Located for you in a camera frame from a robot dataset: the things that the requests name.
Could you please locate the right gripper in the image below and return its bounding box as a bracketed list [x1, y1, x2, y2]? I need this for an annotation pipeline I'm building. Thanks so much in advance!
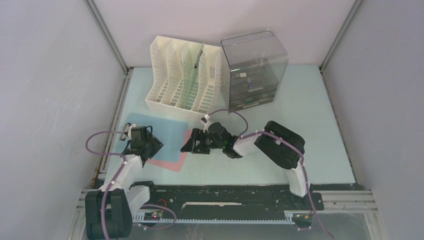
[180, 128, 225, 155]

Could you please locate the blue folder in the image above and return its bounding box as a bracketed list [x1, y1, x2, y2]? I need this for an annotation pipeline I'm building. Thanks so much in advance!
[126, 113, 189, 162]

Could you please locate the pink folder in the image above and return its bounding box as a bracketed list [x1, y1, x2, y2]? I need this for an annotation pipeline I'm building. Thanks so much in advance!
[147, 129, 192, 173]

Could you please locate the green clipboard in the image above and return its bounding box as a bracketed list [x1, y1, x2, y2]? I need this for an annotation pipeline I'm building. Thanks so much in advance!
[183, 43, 204, 110]

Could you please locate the smoky transparent drawer cabinet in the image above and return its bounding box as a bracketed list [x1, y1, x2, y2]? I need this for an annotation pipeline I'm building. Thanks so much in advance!
[220, 29, 289, 111]

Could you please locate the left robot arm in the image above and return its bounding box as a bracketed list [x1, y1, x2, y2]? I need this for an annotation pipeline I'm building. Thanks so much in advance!
[84, 123, 163, 240]

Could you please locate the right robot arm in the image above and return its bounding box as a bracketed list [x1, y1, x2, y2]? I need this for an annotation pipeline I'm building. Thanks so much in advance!
[180, 120, 311, 209]

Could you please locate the white file organizer rack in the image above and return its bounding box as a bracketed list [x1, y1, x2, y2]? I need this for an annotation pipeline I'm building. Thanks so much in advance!
[145, 35, 225, 120]

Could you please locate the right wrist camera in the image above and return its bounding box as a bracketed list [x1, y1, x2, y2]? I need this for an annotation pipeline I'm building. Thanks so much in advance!
[200, 114, 213, 132]

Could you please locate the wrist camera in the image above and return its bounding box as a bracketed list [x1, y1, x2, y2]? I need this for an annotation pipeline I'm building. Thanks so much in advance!
[200, 114, 213, 132]
[119, 122, 137, 141]

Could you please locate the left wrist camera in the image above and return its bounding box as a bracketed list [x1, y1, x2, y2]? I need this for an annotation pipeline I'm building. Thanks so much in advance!
[119, 122, 137, 141]

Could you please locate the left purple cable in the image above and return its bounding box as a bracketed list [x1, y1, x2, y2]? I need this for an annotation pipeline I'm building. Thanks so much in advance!
[85, 131, 178, 240]

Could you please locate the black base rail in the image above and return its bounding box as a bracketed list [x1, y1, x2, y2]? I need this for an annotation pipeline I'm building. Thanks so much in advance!
[148, 181, 324, 221]

